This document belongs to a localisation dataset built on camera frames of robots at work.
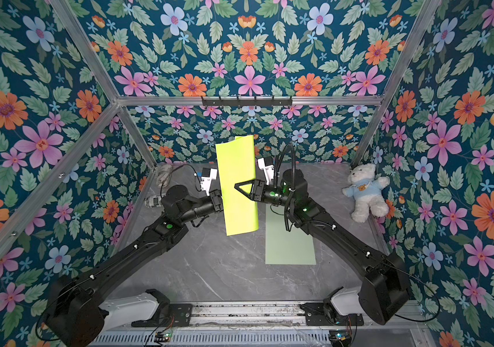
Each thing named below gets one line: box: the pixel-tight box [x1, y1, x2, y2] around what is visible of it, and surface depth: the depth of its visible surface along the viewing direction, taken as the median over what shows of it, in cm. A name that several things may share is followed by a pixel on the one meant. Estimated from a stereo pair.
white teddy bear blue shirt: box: [341, 163, 391, 224], surface depth 100 cm
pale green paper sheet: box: [265, 203, 317, 265], surface depth 90 cm
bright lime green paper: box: [215, 134, 259, 237], surface depth 66 cm
